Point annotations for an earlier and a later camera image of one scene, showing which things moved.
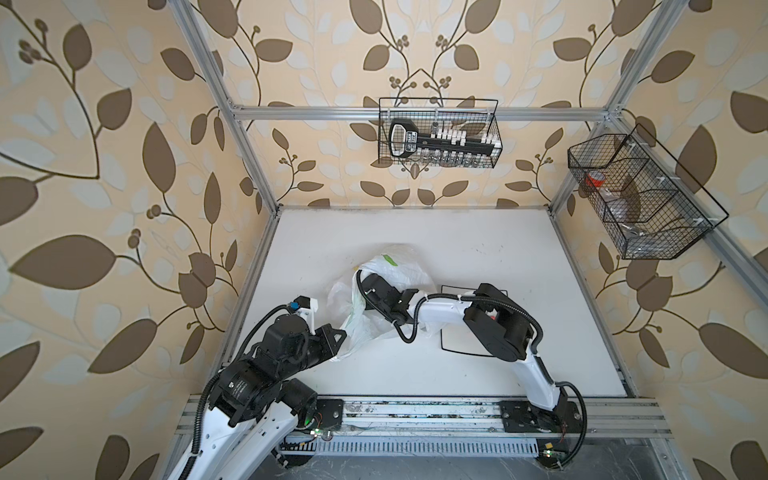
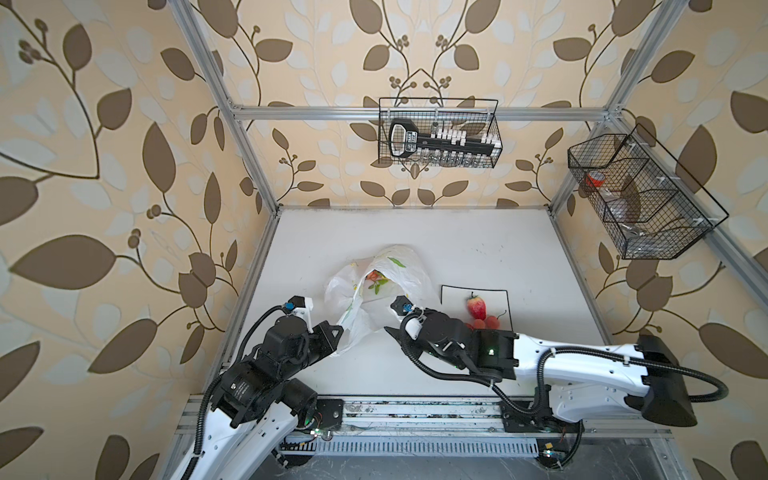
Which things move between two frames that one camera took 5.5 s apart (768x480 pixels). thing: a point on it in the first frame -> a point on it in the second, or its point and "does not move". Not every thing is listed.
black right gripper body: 369,305 -> 427,346
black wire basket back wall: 439,133 does not move
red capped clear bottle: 595,178 does not move
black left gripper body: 312,351 does not move
